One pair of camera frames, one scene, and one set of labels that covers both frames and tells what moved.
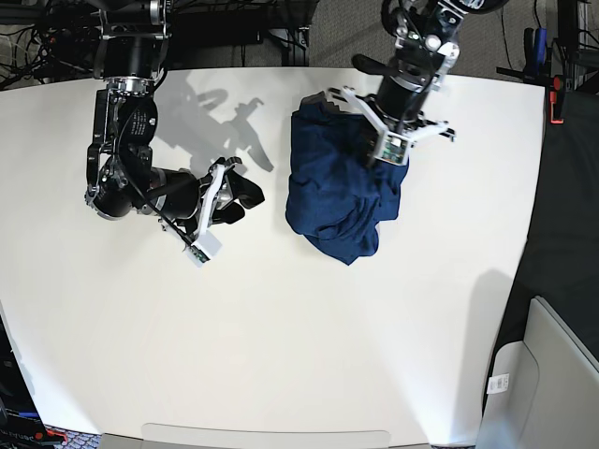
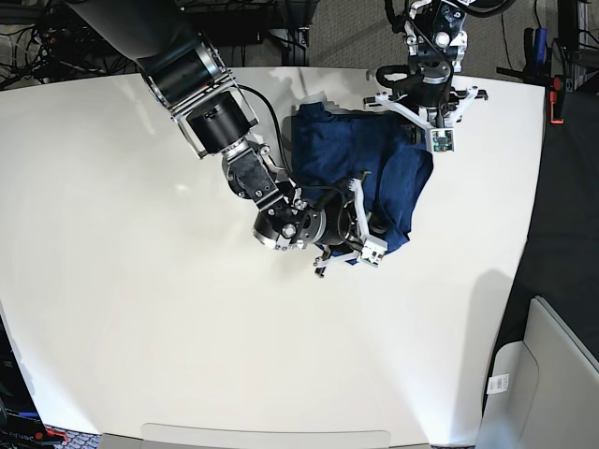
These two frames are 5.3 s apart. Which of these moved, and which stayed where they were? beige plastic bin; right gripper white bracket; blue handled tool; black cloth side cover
Moved: right gripper white bracket
Stayed: beige plastic bin; black cloth side cover; blue handled tool
